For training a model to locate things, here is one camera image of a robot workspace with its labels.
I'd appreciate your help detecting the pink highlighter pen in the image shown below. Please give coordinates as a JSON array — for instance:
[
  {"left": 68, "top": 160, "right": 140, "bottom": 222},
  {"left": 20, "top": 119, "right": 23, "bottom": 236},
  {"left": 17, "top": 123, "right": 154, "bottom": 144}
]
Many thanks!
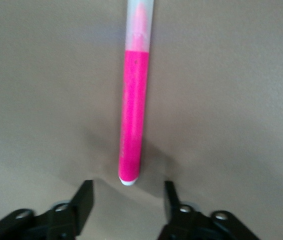
[{"left": 117, "top": 0, "right": 155, "bottom": 187}]

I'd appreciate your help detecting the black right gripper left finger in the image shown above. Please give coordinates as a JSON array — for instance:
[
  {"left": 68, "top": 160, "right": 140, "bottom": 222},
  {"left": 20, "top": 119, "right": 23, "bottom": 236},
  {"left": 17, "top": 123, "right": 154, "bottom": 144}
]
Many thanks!
[{"left": 0, "top": 179, "right": 95, "bottom": 240}]

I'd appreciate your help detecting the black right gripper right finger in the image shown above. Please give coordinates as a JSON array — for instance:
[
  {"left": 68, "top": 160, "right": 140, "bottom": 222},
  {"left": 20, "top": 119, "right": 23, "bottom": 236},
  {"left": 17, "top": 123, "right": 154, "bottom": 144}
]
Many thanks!
[{"left": 160, "top": 181, "right": 261, "bottom": 240}]

